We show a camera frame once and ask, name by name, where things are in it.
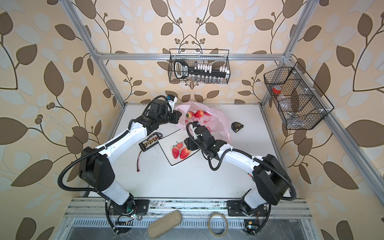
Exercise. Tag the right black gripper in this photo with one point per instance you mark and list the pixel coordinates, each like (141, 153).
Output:
(190, 143)

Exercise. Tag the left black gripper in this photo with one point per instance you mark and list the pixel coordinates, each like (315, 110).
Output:
(175, 114)

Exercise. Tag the pink plastic bag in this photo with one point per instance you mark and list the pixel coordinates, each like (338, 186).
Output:
(218, 124)

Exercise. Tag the small red fake cherry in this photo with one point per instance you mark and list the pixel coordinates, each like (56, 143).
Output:
(180, 145)

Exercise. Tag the red fake strawberry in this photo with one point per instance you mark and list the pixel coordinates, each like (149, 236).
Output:
(175, 152)
(185, 152)

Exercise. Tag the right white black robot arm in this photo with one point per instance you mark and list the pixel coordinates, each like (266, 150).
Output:
(273, 183)

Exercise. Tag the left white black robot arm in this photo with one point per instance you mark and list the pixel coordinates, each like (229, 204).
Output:
(95, 165)

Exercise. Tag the red fake fruits in bag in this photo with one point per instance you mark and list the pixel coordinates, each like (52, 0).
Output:
(198, 114)

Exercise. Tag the black tape measure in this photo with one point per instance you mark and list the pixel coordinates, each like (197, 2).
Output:
(236, 126)

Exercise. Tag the black socket set tool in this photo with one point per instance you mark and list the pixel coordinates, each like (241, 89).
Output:
(183, 71)

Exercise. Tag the clear tape roll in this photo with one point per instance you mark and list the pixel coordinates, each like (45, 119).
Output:
(218, 225)

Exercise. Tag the beige oval sponge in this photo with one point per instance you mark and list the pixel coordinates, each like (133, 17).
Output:
(164, 224)

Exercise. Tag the black connector board with wires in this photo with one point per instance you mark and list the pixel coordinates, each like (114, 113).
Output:
(145, 145)

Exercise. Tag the black wire basket back wall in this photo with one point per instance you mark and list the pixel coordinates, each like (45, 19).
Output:
(215, 57)

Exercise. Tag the black wire basket wall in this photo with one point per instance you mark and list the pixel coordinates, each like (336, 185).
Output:
(302, 104)
(215, 57)

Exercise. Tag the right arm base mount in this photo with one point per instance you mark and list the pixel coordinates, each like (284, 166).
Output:
(238, 208)

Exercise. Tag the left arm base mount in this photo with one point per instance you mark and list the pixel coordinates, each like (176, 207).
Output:
(130, 207)

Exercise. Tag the black wire basket right wall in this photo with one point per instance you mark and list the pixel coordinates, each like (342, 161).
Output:
(302, 104)

